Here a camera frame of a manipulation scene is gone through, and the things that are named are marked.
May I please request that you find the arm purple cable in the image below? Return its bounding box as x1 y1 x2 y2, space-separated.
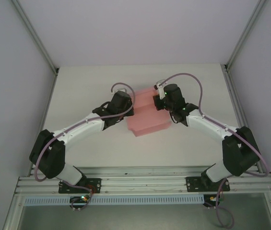
34 82 136 213
158 72 271 227

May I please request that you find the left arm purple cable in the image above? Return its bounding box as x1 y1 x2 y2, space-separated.
34 82 136 213

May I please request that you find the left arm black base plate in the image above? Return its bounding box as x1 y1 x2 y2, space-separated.
58 178 102 194

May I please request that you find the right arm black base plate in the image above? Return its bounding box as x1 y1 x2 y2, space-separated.
185 176 230 193

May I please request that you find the aluminium frame post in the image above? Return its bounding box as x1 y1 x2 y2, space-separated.
223 0 269 72
12 0 59 75

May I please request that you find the aluminium side rail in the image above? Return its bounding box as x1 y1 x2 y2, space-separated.
223 64 264 174
27 69 59 178

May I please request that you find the light blue slotted cable tray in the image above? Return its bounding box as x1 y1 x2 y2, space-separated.
24 194 204 206

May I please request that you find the aluminium front rail bed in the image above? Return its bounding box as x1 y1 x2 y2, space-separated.
15 164 271 196

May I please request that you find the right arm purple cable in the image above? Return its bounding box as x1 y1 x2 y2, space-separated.
158 72 271 227

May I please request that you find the pink cloth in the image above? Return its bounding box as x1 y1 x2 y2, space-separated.
126 86 172 138

